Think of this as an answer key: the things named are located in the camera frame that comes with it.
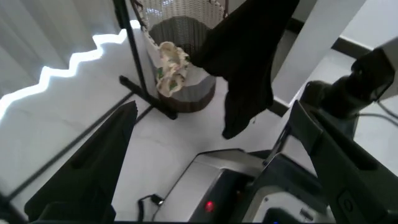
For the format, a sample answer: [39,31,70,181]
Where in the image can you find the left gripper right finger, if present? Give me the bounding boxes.
[287,99,398,224]

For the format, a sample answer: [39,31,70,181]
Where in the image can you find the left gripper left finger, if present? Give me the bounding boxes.
[24,100,139,222]

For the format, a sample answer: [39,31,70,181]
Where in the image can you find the black garment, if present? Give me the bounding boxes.
[190,0,301,140]

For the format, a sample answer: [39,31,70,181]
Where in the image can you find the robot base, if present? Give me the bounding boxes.
[152,124,338,223]

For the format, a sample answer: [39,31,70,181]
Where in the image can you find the black clothes rack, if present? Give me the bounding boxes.
[6,0,178,202]

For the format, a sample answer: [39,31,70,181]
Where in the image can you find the white laundry basket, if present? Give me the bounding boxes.
[130,0,229,113]

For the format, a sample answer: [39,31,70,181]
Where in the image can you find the cream printed garment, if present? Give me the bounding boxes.
[155,41,190,98]

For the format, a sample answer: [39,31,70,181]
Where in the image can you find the white curtain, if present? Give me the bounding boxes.
[0,0,124,98]

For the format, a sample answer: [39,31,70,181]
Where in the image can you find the black cable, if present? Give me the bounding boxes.
[137,194,165,222]

